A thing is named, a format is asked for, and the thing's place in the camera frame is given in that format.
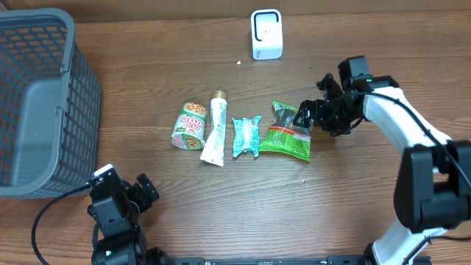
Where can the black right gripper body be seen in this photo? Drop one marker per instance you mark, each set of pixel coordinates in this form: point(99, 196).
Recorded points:
point(338, 117)

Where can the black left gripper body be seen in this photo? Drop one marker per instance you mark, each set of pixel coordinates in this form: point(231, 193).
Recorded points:
point(142, 202)

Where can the green snack bag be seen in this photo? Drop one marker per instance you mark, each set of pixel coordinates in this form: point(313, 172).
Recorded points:
point(286, 137)

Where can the green tissue pack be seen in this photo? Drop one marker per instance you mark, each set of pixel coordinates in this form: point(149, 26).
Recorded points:
point(247, 137)

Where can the cup noodles container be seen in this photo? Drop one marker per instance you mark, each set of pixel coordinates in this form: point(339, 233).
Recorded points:
point(189, 128)

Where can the white tube gold cap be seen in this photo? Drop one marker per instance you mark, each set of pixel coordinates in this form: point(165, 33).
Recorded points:
point(213, 151)

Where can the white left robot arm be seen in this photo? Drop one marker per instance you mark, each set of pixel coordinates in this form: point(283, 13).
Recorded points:
point(117, 207)

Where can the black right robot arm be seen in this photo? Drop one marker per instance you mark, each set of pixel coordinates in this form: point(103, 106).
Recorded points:
point(432, 192)

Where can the white barcode scanner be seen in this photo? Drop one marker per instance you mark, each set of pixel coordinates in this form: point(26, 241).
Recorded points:
point(267, 34)

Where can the grey plastic shopping basket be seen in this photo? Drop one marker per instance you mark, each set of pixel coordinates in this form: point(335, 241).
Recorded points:
point(51, 103)

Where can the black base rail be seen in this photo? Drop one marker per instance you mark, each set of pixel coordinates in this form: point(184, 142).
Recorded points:
point(330, 260)

